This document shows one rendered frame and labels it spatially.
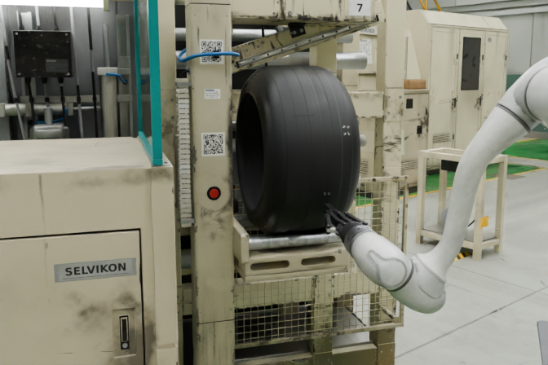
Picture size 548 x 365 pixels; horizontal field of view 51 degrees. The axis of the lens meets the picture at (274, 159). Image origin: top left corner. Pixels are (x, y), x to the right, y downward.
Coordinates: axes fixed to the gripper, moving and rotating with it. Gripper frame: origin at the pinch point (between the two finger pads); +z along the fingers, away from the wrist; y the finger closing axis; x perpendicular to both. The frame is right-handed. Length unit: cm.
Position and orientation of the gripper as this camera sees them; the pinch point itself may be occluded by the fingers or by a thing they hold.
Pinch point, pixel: (330, 211)
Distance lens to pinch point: 175.1
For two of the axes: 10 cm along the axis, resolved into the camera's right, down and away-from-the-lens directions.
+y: -9.6, 0.5, -2.7
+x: -0.3, 9.6, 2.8
